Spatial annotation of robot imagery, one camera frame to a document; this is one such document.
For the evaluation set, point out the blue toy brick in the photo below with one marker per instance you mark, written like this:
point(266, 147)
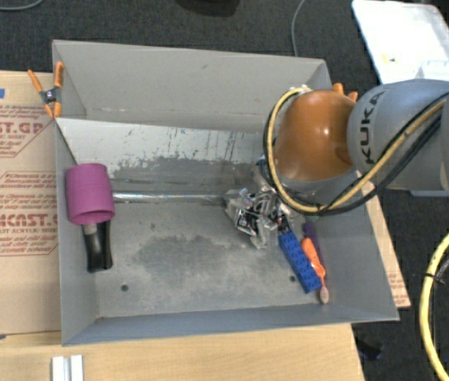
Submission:
point(299, 264)

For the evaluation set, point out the orange toothbrush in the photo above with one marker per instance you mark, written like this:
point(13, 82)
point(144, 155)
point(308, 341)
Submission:
point(315, 261)

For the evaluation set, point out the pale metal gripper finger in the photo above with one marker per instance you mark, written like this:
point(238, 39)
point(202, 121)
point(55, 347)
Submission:
point(258, 234)
point(235, 205)

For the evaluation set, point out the purple plastic cup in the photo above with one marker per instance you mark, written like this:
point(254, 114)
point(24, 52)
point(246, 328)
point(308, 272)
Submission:
point(89, 193)

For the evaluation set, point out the grey metal bin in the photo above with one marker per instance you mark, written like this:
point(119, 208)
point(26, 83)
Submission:
point(193, 252)

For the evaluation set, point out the brown cardboard board red print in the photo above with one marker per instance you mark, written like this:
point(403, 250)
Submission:
point(18, 272)

